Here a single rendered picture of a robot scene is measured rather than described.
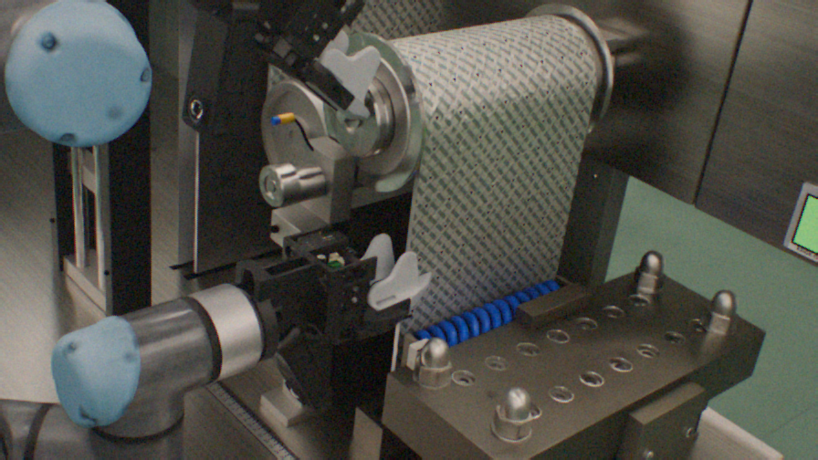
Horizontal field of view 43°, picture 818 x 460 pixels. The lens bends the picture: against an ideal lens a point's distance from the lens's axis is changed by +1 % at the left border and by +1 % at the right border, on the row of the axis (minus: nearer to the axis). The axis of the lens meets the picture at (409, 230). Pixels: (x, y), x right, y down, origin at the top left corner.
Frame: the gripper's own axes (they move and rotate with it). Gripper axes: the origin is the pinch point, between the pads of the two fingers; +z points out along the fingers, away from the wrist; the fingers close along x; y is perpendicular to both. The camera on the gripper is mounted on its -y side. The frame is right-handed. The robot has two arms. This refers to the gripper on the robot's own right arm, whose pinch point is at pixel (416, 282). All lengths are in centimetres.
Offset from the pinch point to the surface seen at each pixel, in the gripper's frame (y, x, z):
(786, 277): -109, 68, 237
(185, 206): -10.4, 41.3, -1.5
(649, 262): -2.4, -7.2, 28.7
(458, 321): -4.7, -2.4, 4.4
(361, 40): 22.4, 8.1, -3.0
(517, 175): 9.1, -0.3, 11.9
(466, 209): 6.9, -0.3, 5.3
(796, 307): -109, 56, 223
